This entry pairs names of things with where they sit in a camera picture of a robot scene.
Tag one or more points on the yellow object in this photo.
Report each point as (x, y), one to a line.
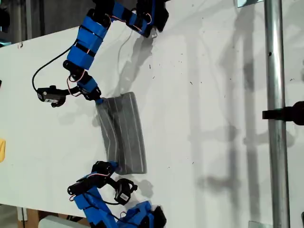
(2, 152)

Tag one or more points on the wooden table leg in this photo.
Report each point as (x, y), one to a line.
(33, 219)

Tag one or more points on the white box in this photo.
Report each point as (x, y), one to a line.
(54, 223)

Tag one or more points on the black clamp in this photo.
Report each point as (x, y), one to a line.
(292, 112)

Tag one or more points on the grey white-striped towel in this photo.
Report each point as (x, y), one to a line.
(128, 133)

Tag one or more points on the black camera box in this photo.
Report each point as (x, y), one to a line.
(123, 192)
(48, 95)

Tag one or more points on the black camera stalk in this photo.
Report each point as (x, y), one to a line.
(71, 91)
(111, 181)

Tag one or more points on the blue background object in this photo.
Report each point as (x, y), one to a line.
(3, 42)

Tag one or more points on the steel post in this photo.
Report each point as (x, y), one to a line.
(275, 71)

